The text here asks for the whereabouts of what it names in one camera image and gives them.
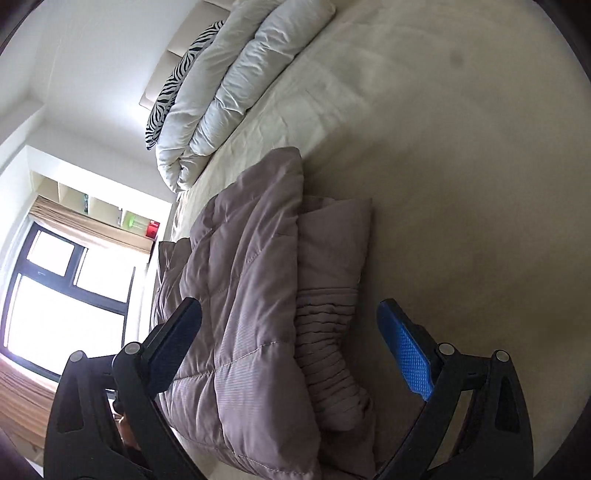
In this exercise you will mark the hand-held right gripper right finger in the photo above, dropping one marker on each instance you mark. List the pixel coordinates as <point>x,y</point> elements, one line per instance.
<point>406,350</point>

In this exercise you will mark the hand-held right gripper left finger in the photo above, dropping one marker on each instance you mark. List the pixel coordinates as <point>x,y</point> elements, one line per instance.
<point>178,341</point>

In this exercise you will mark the mauve quilted puffer jacket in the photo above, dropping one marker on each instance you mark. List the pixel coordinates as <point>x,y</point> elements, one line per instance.
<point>249,286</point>

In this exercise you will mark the red box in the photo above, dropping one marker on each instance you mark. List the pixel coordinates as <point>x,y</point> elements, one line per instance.
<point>153,229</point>

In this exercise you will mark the black framed window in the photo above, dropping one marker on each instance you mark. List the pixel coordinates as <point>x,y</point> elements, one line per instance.
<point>60,300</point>

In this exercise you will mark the green lamp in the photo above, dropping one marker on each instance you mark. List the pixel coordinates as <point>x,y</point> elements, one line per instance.
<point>133,221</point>

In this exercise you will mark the beige curtain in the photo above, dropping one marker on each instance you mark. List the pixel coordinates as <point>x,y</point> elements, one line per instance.
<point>92,226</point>

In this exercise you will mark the bed with beige sheet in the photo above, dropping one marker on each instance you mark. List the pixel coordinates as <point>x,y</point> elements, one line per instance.
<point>438,184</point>

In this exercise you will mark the beige padded headboard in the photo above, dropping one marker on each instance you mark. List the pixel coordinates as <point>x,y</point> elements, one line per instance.
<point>157,94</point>

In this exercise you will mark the zebra striped pillow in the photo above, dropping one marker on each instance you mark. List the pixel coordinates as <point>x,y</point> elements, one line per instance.
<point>173,92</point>

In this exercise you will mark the white folded duvet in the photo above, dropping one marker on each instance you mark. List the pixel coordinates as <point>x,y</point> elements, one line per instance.
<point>221,92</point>

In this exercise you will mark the white wall shelf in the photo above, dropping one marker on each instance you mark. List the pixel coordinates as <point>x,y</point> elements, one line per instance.
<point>74,196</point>

